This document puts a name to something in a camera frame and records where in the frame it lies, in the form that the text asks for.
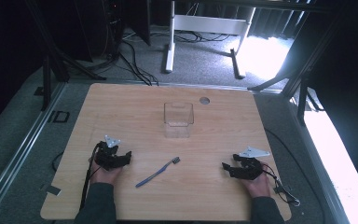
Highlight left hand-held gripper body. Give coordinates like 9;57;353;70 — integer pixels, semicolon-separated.
94;134;121;171

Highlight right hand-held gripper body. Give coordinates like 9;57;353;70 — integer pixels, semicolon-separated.
238;146;271;181

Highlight person's right hand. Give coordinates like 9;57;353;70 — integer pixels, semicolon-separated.
241;163;272;199

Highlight person's left hand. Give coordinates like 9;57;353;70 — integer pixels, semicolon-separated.
89;157;124;187

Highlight blue toothbrush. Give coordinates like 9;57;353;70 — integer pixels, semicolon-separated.
134;156;182;189

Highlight grey tape piece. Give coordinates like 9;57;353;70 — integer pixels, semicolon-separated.
39;183;62;197

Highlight clear plastic cup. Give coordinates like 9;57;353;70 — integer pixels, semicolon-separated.
162;101;195;139

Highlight black metal stand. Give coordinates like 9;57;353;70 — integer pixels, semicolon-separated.
24;0;107;112
247;12;324;126

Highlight dark computer tower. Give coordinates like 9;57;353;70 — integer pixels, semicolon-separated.
102;0;126;61

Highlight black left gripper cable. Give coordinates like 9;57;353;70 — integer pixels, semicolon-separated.
78;141;103;213

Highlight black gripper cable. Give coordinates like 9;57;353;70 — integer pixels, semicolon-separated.
261;162;301;208
78;141;103;213

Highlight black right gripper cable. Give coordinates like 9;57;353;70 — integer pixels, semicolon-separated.
261;162;301;208

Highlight thin black floor cable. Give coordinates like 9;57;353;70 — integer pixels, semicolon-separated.
263;126;328;224

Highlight black rectangular floor frame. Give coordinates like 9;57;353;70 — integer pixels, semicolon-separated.
48;110;71;124

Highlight aluminium floor rail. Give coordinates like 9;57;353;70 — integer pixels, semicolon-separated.
0;81;67;217

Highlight black floor cables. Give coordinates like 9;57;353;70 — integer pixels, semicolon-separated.
117;29;232;87

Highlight white desk frame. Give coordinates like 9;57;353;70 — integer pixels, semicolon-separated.
163;0;257;80

